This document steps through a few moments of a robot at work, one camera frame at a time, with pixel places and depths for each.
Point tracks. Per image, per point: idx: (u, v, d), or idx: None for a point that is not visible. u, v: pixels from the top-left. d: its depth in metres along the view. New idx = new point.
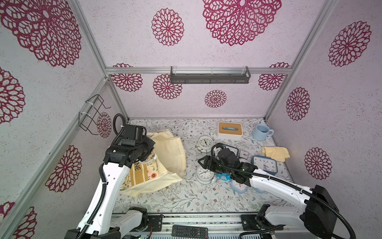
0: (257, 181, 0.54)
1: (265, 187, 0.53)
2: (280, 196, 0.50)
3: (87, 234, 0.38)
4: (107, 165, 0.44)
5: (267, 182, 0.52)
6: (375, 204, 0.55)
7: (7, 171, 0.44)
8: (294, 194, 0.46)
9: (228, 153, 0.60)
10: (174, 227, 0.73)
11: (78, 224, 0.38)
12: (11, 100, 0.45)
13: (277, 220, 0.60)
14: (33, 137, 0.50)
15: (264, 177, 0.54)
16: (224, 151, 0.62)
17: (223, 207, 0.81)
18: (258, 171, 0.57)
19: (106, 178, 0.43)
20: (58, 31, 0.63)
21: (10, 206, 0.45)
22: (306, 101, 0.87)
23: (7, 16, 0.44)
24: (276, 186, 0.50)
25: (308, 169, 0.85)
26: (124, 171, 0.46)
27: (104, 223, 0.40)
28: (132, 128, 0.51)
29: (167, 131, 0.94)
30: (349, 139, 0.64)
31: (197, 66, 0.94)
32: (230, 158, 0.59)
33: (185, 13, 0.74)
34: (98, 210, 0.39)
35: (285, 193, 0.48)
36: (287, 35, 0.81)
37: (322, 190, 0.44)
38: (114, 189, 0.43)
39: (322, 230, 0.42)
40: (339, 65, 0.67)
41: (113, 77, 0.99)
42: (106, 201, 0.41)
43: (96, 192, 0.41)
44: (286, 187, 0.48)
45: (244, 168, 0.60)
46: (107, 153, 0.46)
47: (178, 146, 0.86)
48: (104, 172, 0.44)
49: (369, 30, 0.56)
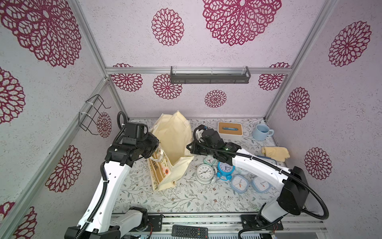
0: (239, 161, 0.54)
1: (246, 167, 0.53)
2: (258, 175, 0.51)
3: (87, 232, 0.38)
4: (109, 163, 0.45)
5: (248, 162, 0.52)
6: (375, 204, 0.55)
7: (7, 171, 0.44)
8: (273, 174, 0.47)
9: (211, 133, 0.58)
10: (174, 227, 0.73)
11: (79, 222, 0.38)
12: (11, 100, 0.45)
13: (270, 216, 0.61)
14: (33, 137, 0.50)
15: (246, 157, 0.54)
16: (208, 131, 0.60)
17: (224, 208, 0.81)
18: (241, 151, 0.56)
19: (107, 177, 0.43)
20: (57, 31, 0.62)
21: (10, 206, 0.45)
22: (306, 101, 0.87)
23: (7, 16, 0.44)
24: (256, 165, 0.51)
25: (308, 169, 0.85)
26: (125, 170, 0.46)
27: (104, 222, 0.40)
28: (133, 126, 0.50)
29: (164, 115, 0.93)
30: (349, 139, 0.64)
31: (197, 66, 0.94)
32: (214, 137, 0.58)
33: (185, 13, 0.74)
34: (98, 208, 0.40)
35: (264, 173, 0.48)
36: (287, 35, 0.81)
37: (300, 171, 0.45)
38: (114, 187, 0.43)
39: (293, 206, 0.45)
40: (339, 65, 0.67)
41: (113, 77, 0.99)
42: (106, 199, 0.41)
43: (97, 190, 0.42)
44: (266, 169, 0.49)
45: (229, 147, 0.58)
46: (108, 152, 0.46)
47: (181, 121, 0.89)
48: (105, 170, 0.44)
49: (369, 29, 0.56)
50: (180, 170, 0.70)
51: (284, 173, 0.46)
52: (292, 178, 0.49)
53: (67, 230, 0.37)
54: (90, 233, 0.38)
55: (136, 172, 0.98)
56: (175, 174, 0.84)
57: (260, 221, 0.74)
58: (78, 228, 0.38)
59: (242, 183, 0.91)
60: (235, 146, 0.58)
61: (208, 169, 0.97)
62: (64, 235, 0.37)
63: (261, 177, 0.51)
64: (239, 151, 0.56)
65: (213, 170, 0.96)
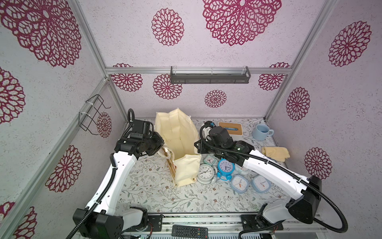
0: (253, 164, 0.49)
1: (259, 171, 0.49)
2: (271, 180, 0.48)
3: (95, 213, 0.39)
4: (118, 153, 0.49)
5: (264, 167, 0.48)
6: (375, 204, 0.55)
7: (7, 171, 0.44)
8: (291, 182, 0.44)
9: (219, 130, 0.53)
10: (174, 227, 0.73)
11: (87, 204, 0.40)
12: (11, 100, 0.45)
13: (272, 217, 0.61)
14: (33, 137, 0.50)
15: (262, 161, 0.49)
16: (217, 129, 0.54)
17: (224, 208, 0.81)
18: (255, 152, 0.51)
19: (116, 164, 0.46)
20: (58, 31, 0.63)
21: (10, 206, 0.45)
22: (306, 101, 0.87)
23: (7, 16, 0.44)
24: (271, 171, 0.47)
25: (308, 169, 0.85)
26: (132, 159, 0.49)
27: (112, 205, 0.42)
28: (140, 122, 0.56)
29: (159, 114, 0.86)
30: (349, 139, 0.64)
31: (197, 66, 0.94)
32: (223, 135, 0.53)
33: (185, 13, 0.74)
34: (107, 191, 0.42)
35: (280, 180, 0.45)
36: (287, 35, 0.81)
37: (318, 180, 0.43)
38: (122, 175, 0.46)
39: (306, 217, 0.43)
40: (339, 65, 0.67)
41: (113, 77, 0.99)
42: (115, 184, 0.43)
43: (105, 177, 0.44)
44: (283, 176, 0.45)
45: (240, 147, 0.53)
46: (118, 143, 0.51)
47: (182, 116, 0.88)
48: (115, 158, 0.47)
49: (369, 29, 0.56)
50: (192, 166, 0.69)
51: (304, 183, 0.43)
52: (311, 188, 0.46)
53: (76, 211, 0.39)
54: (98, 213, 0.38)
55: (136, 172, 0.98)
56: (189, 171, 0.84)
57: (260, 221, 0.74)
58: (86, 209, 0.39)
59: (242, 183, 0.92)
60: (247, 146, 0.53)
61: (209, 169, 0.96)
62: (73, 215, 0.39)
63: (275, 182, 0.47)
64: (252, 152, 0.51)
65: (213, 170, 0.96)
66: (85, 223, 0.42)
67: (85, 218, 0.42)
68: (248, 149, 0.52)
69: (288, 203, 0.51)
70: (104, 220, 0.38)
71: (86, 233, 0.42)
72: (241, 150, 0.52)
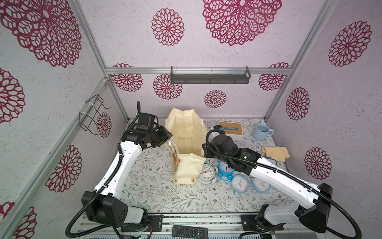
0: (261, 173, 0.47)
1: (268, 180, 0.48)
2: (280, 189, 0.47)
3: (102, 195, 0.41)
4: (125, 142, 0.51)
5: (272, 175, 0.46)
6: (375, 204, 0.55)
7: (7, 171, 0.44)
8: (302, 191, 0.43)
9: (224, 139, 0.51)
10: (174, 227, 0.73)
11: (95, 186, 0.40)
12: (11, 100, 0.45)
13: (275, 219, 0.60)
14: (33, 137, 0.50)
15: (270, 169, 0.47)
16: (222, 138, 0.52)
17: (224, 208, 0.81)
18: (261, 161, 0.50)
19: (123, 152, 0.49)
20: (57, 31, 0.62)
21: (10, 206, 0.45)
22: (306, 101, 0.87)
23: (7, 16, 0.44)
24: (281, 179, 0.45)
25: (308, 169, 0.85)
26: (138, 149, 0.52)
27: (118, 190, 0.44)
28: (146, 115, 0.58)
29: (175, 110, 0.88)
30: (349, 139, 0.64)
31: (197, 66, 0.94)
32: (228, 143, 0.51)
33: (185, 13, 0.74)
34: (114, 176, 0.44)
35: (291, 189, 0.44)
36: (287, 35, 0.81)
37: (329, 188, 0.42)
38: (128, 162, 0.48)
39: (318, 225, 0.42)
40: (339, 65, 0.67)
41: (113, 77, 0.99)
42: (121, 170, 0.46)
43: (112, 164, 0.46)
44: (293, 184, 0.44)
45: (246, 155, 0.52)
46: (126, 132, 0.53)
47: (196, 117, 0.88)
48: (122, 147, 0.50)
49: (369, 29, 0.56)
50: (195, 167, 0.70)
51: (316, 192, 0.42)
52: (324, 197, 0.45)
53: (84, 193, 0.41)
54: (105, 195, 0.41)
55: (136, 172, 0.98)
56: (188, 169, 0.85)
57: (260, 221, 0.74)
58: (94, 191, 0.41)
59: (242, 183, 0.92)
60: (253, 154, 0.52)
61: (209, 169, 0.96)
62: (82, 197, 0.40)
63: (285, 191, 0.46)
64: (259, 160, 0.50)
65: (214, 170, 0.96)
66: (92, 206, 0.44)
67: (92, 201, 0.44)
68: (255, 158, 0.50)
69: (298, 211, 0.49)
70: (110, 202, 0.39)
71: (92, 215, 0.43)
72: (246, 158, 0.51)
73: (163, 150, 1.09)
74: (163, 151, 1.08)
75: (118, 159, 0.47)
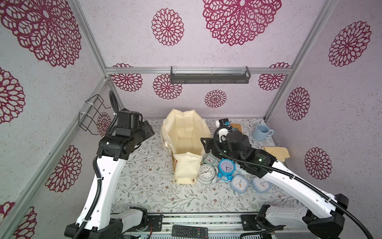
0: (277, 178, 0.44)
1: (283, 185, 0.45)
2: (294, 195, 0.45)
3: (86, 230, 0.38)
4: (102, 158, 0.41)
5: (289, 181, 0.44)
6: (375, 204, 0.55)
7: (7, 171, 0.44)
8: (319, 202, 0.41)
9: (240, 137, 0.47)
10: (174, 227, 0.73)
11: (77, 219, 0.37)
12: (11, 100, 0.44)
13: (276, 221, 0.60)
14: (33, 137, 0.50)
15: (288, 176, 0.44)
16: (237, 136, 0.47)
17: (224, 208, 0.81)
18: (277, 165, 0.46)
19: (101, 173, 0.40)
20: (57, 31, 0.62)
21: (10, 206, 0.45)
22: (306, 101, 0.87)
23: (7, 16, 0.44)
24: (297, 187, 0.43)
25: (308, 169, 0.85)
26: (119, 164, 0.43)
27: (103, 219, 0.39)
28: (127, 115, 0.46)
29: (175, 110, 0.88)
30: (349, 139, 0.64)
31: (196, 66, 0.94)
32: (243, 143, 0.46)
33: (185, 13, 0.74)
34: (96, 205, 0.38)
35: (307, 198, 0.42)
36: (287, 35, 0.81)
37: (342, 197, 0.41)
38: (110, 184, 0.41)
39: (328, 235, 0.42)
40: (339, 65, 0.67)
41: (113, 77, 0.99)
42: (103, 196, 0.39)
43: (91, 188, 0.39)
44: (310, 193, 0.42)
45: (261, 158, 0.48)
46: (105, 139, 0.43)
47: (197, 118, 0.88)
48: (99, 167, 0.41)
49: (369, 30, 0.56)
50: (194, 165, 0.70)
51: (334, 203, 0.40)
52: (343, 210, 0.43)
53: (66, 229, 0.37)
54: (89, 231, 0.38)
55: (136, 172, 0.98)
56: (187, 169, 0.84)
57: (260, 221, 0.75)
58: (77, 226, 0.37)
59: (242, 183, 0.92)
60: (269, 157, 0.48)
61: (209, 169, 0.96)
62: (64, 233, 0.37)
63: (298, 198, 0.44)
64: (275, 165, 0.46)
65: (214, 170, 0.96)
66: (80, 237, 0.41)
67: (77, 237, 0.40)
68: (270, 161, 0.47)
69: (307, 218, 0.49)
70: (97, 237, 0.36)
71: None
72: (262, 161, 0.47)
73: (163, 150, 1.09)
74: (163, 152, 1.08)
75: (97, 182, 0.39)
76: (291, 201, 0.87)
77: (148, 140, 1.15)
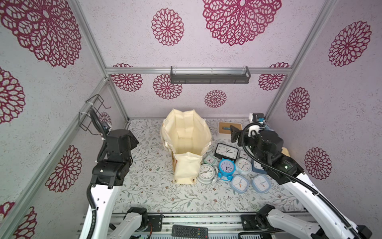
0: (299, 189, 0.43)
1: (303, 198, 0.44)
2: (309, 210, 0.44)
3: None
4: (96, 187, 0.41)
5: (311, 197, 0.42)
6: (375, 204, 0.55)
7: (7, 171, 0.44)
8: (337, 226, 0.39)
9: (275, 139, 0.44)
10: (174, 227, 0.73)
11: None
12: (11, 100, 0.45)
13: (277, 224, 0.61)
14: (33, 137, 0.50)
15: (312, 190, 0.43)
16: (271, 136, 0.45)
17: (224, 208, 0.81)
18: (303, 177, 0.45)
19: (96, 203, 0.40)
20: (57, 31, 0.62)
21: (10, 206, 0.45)
22: (306, 101, 0.87)
23: (7, 16, 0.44)
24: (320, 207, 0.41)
25: (308, 169, 0.85)
26: (115, 191, 0.43)
27: None
28: (116, 140, 0.44)
29: (175, 110, 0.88)
30: (349, 139, 0.64)
31: (196, 66, 0.94)
32: (278, 146, 0.43)
33: (185, 13, 0.74)
34: (91, 238, 0.37)
35: (325, 218, 0.40)
36: (287, 35, 0.81)
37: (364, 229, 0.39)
38: (105, 215, 0.40)
39: None
40: (339, 65, 0.67)
41: (113, 77, 0.99)
42: (98, 227, 0.38)
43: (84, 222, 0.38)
44: (331, 214, 0.40)
45: (288, 166, 0.46)
46: (97, 166, 0.43)
47: (197, 118, 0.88)
48: (92, 195, 0.40)
49: (369, 29, 0.56)
50: (194, 165, 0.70)
51: (354, 231, 0.38)
52: None
53: None
54: None
55: (136, 172, 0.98)
56: (187, 169, 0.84)
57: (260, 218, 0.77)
58: None
59: (242, 183, 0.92)
60: (296, 166, 0.46)
61: (209, 169, 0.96)
62: None
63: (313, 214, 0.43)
64: (300, 177, 0.45)
65: (214, 170, 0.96)
66: None
67: None
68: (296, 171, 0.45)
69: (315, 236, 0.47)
70: None
71: None
72: (289, 168, 0.46)
73: (163, 150, 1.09)
74: (163, 152, 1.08)
75: (90, 213, 0.39)
76: (291, 201, 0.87)
77: (148, 140, 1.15)
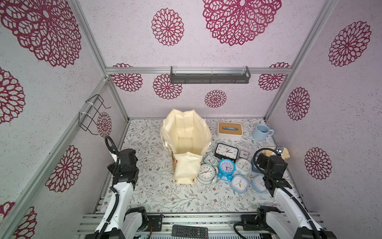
0: (280, 192, 0.57)
1: (283, 201, 0.55)
2: (288, 215, 0.51)
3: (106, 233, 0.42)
4: (118, 183, 0.56)
5: (287, 198, 0.54)
6: (375, 204, 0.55)
7: (7, 171, 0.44)
8: (300, 218, 0.47)
9: (280, 161, 0.62)
10: (174, 227, 0.73)
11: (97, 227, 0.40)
12: (11, 100, 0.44)
13: (272, 223, 0.61)
14: (33, 137, 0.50)
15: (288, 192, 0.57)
16: (277, 158, 0.64)
17: (223, 207, 0.81)
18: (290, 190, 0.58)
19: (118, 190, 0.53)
20: (57, 31, 0.62)
21: (10, 206, 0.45)
22: (306, 101, 0.87)
23: (7, 16, 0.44)
24: (291, 205, 0.52)
25: (308, 169, 0.85)
26: (131, 186, 0.57)
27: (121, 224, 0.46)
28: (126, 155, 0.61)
29: (175, 110, 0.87)
30: (349, 139, 0.64)
31: (196, 66, 0.94)
32: (277, 166, 0.62)
33: (185, 13, 0.74)
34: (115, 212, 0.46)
35: (292, 213, 0.49)
36: (287, 35, 0.81)
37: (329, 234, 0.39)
38: (125, 199, 0.52)
39: None
40: (339, 65, 0.67)
41: (113, 77, 0.99)
42: (120, 205, 0.48)
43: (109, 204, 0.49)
44: (297, 210, 0.49)
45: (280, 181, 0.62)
46: (115, 179, 0.58)
47: (197, 118, 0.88)
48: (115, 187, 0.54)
49: (369, 29, 0.56)
50: (194, 165, 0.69)
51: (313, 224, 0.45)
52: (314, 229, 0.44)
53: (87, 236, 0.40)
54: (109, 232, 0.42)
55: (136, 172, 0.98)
56: (188, 169, 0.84)
57: (260, 212, 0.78)
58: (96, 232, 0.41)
59: (242, 183, 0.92)
60: (287, 183, 0.61)
61: (209, 169, 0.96)
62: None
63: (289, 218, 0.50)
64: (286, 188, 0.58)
65: (214, 170, 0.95)
66: None
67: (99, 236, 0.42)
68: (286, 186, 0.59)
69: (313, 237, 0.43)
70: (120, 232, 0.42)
71: None
72: (279, 181, 0.62)
73: (163, 150, 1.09)
74: (163, 152, 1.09)
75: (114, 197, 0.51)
76: None
77: (148, 140, 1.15)
